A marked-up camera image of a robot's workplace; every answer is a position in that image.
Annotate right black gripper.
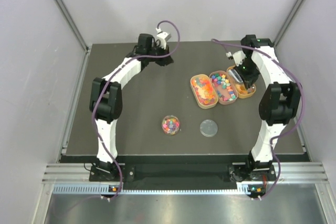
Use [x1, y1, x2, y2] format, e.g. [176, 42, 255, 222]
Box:
[233, 58, 261, 89]

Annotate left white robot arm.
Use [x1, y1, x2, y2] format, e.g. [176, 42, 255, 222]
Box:
[89, 31, 173, 180]

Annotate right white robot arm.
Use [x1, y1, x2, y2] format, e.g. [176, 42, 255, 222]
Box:
[232, 35, 301, 181]

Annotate yellow tray mixed candies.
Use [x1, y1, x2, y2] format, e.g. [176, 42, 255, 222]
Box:
[227, 66, 256, 99]

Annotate orange tray translucent star candies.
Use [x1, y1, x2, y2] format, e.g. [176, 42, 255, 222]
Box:
[190, 74, 218, 109]

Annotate clear round plastic jar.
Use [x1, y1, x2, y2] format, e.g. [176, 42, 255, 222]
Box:
[161, 115, 181, 135]

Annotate round grey jar lid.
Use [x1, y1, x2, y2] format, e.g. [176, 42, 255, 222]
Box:
[199, 119, 218, 137]

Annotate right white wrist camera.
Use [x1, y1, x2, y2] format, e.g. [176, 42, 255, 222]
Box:
[226, 50, 246, 67]

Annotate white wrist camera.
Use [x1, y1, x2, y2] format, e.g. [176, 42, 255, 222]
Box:
[155, 27, 171, 50]
[226, 50, 246, 67]

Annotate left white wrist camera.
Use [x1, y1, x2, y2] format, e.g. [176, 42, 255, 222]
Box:
[155, 27, 171, 50]

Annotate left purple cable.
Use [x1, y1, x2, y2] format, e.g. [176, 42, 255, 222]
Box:
[90, 20, 181, 200]

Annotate purple cable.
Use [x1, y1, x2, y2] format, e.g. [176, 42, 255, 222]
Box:
[90, 20, 181, 200]
[211, 38, 306, 200]

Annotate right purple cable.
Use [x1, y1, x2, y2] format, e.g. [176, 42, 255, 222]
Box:
[211, 38, 306, 200]

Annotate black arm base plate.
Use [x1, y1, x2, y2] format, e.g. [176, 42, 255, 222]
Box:
[88, 155, 278, 183]

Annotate grey slotted cable duct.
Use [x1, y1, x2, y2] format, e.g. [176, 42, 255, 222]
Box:
[52, 184, 266, 195]

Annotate aluminium frame rail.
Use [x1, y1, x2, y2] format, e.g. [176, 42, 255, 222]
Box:
[43, 162, 329, 184]

